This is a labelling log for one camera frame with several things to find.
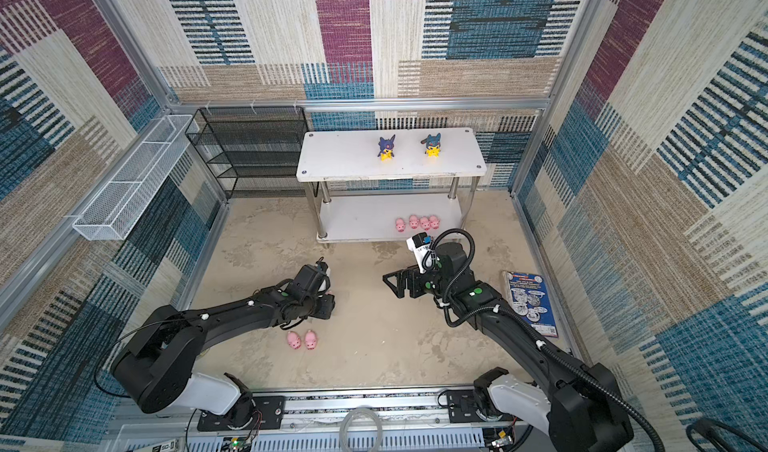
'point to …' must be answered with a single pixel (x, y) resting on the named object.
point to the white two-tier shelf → (380, 185)
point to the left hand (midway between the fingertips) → (329, 299)
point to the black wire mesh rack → (253, 151)
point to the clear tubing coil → (361, 410)
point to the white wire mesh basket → (111, 213)
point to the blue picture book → (528, 297)
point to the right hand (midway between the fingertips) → (398, 278)
